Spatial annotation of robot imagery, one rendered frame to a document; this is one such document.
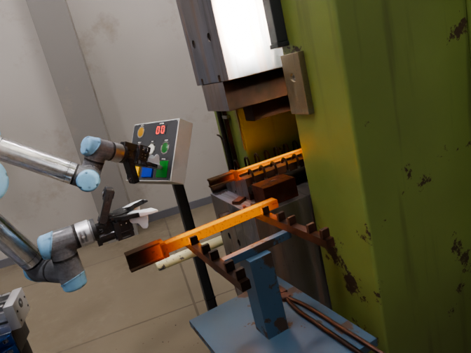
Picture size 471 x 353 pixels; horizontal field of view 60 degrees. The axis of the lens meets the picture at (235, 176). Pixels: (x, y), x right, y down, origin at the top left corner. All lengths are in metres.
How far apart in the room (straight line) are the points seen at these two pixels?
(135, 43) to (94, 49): 0.39
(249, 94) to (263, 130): 0.35
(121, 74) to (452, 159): 3.44
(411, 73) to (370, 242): 0.46
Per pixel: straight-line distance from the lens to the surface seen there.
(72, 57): 3.98
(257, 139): 1.65
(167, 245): 0.99
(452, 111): 1.30
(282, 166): 1.42
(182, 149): 1.78
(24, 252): 1.38
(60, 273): 1.34
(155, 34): 4.29
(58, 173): 1.48
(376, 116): 1.09
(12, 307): 1.61
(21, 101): 4.33
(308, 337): 1.03
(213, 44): 1.31
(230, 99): 1.32
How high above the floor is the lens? 1.35
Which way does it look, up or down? 15 degrees down
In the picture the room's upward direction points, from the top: 13 degrees counter-clockwise
